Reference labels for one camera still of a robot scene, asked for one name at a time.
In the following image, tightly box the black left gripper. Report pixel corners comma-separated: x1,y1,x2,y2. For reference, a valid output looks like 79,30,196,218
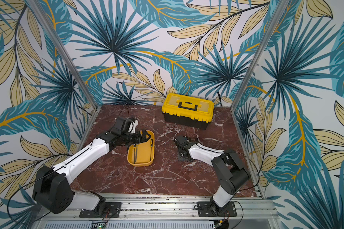
121,129,152,147

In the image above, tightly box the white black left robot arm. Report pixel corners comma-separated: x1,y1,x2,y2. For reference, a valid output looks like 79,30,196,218
32,117,152,217

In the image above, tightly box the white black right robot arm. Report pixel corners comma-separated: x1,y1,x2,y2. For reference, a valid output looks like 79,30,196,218
174,135,251,217

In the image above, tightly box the yellow plastic storage tray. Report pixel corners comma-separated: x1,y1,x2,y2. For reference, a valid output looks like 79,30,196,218
127,130,155,167

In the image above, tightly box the yellow and black toolbox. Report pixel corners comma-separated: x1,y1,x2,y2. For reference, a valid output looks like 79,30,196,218
161,93,214,130

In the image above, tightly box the black yellow handled file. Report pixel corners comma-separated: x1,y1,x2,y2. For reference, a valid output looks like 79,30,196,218
133,144,138,164
150,139,154,162

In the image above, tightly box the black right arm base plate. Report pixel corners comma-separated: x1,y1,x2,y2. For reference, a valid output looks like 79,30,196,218
194,201,237,217

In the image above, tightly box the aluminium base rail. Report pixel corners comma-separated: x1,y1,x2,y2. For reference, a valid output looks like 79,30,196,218
32,194,284,229

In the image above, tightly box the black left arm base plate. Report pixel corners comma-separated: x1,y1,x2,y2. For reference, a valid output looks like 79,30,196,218
79,202,122,218

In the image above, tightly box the left aluminium corner post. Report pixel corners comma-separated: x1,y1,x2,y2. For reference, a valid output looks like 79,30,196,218
27,0,98,110

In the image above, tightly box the aluminium corner post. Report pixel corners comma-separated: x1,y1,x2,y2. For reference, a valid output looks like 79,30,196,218
231,1,300,110
27,0,98,110

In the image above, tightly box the right aluminium corner post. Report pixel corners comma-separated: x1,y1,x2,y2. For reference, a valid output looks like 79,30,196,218
231,1,300,110

